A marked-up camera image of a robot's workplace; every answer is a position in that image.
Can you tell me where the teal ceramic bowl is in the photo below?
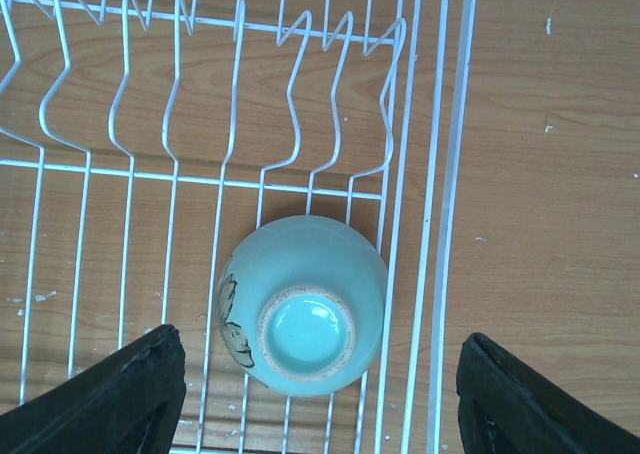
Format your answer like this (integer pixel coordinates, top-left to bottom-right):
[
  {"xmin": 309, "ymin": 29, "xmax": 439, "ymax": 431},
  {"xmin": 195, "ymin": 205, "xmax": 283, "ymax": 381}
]
[{"xmin": 215, "ymin": 215, "xmax": 388, "ymax": 397}]

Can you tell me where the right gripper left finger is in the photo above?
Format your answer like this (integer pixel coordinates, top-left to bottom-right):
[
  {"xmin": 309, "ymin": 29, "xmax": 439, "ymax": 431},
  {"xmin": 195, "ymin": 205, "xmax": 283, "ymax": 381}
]
[{"xmin": 1, "ymin": 324, "xmax": 186, "ymax": 453}]

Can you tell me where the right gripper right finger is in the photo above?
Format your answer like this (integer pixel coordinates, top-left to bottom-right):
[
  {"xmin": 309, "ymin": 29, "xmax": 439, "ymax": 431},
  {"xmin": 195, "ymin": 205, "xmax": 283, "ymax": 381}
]
[{"xmin": 457, "ymin": 332, "xmax": 639, "ymax": 453}]

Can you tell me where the white wire dish rack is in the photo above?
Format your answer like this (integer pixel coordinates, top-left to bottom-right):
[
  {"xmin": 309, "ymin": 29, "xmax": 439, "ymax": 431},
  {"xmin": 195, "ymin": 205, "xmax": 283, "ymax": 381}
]
[{"xmin": 0, "ymin": 0, "xmax": 480, "ymax": 454}]

